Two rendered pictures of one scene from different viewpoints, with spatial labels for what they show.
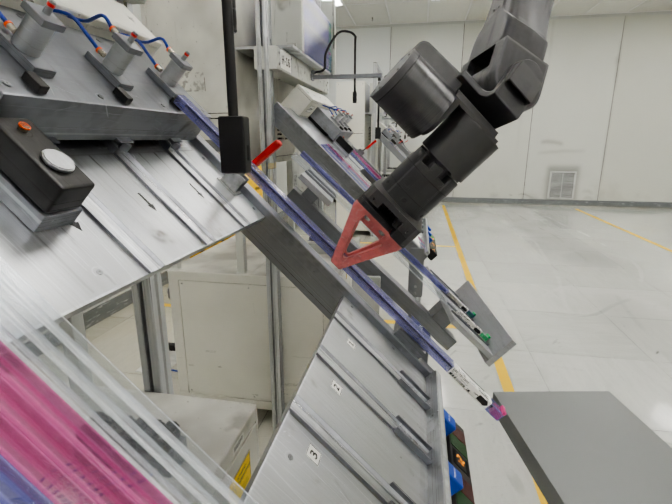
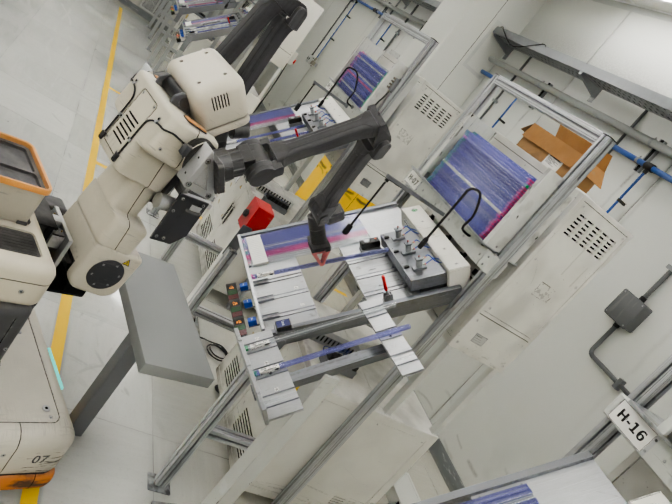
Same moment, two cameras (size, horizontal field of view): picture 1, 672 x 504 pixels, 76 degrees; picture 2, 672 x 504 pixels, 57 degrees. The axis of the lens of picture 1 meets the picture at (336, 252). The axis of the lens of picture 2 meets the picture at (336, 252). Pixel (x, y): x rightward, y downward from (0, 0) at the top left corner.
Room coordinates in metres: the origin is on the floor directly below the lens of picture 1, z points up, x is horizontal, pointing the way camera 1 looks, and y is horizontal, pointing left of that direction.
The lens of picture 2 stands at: (2.07, -1.40, 1.62)
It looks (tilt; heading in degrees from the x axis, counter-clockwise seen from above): 15 degrees down; 139
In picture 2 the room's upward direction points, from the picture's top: 39 degrees clockwise
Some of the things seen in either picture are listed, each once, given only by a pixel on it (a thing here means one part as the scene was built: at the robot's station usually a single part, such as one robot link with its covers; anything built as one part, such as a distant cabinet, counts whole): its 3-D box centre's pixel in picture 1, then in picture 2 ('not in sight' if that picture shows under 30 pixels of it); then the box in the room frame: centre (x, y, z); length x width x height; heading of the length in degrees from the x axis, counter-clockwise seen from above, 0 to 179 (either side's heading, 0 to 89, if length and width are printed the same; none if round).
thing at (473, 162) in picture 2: not in sight; (484, 186); (0.46, 0.40, 1.52); 0.51 x 0.13 x 0.27; 169
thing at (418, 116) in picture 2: not in sight; (326, 169); (-0.99, 0.82, 0.95); 1.35 x 0.82 x 1.90; 79
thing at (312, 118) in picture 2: not in sight; (272, 191); (-1.02, 0.62, 0.66); 1.01 x 0.73 x 1.31; 79
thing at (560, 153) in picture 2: not in sight; (568, 154); (0.41, 0.71, 1.82); 0.68 x 0.30 x 0.20; 169
